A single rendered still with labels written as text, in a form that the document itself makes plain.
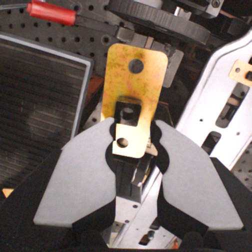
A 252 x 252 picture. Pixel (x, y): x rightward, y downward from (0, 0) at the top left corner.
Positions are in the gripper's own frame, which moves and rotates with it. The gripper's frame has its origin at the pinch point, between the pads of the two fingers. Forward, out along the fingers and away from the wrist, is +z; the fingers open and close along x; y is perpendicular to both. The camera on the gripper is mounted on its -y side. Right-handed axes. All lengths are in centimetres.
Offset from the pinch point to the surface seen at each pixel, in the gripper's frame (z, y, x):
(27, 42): 10.9, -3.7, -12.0
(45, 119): 11.0, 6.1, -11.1
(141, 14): 7.8, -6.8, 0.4
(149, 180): 24.1, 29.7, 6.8
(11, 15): 60, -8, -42
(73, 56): 10.4, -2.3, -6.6
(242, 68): 24.2, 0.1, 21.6
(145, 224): 23, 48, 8
